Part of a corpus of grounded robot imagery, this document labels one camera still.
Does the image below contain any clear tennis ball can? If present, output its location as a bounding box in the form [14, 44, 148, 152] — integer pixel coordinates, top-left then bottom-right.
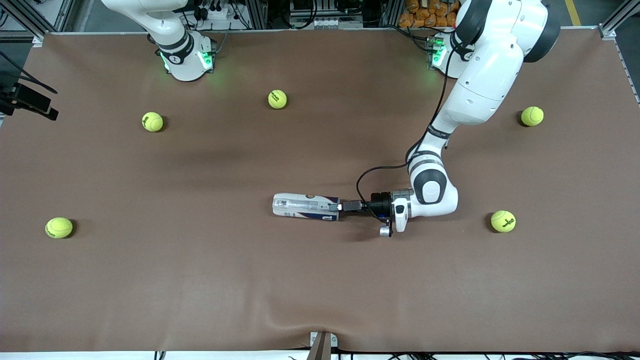
[272, 193, 341, 222]

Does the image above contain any brown table cover mat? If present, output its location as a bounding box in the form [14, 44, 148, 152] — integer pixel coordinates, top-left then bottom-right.
[0, 27, 640, 353]

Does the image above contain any white power strip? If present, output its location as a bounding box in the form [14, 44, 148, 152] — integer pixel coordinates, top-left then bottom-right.
[291, 16, 364, 30]

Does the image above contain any pile of orange items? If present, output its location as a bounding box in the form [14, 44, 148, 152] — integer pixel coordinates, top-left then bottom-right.
[398, 0, 461, 29]

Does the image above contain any power strip with black plugs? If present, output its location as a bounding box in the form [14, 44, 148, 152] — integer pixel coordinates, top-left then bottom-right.
[192, 0, 244, 22]

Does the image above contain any aluminium frame strut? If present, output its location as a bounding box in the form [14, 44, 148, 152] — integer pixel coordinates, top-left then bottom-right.
[0, 0, 76, 42]
[598, 0, 640, 41]

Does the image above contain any grey metal table bracket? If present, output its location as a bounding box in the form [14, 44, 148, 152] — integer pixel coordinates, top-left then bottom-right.
[306, 331, 339, 360]

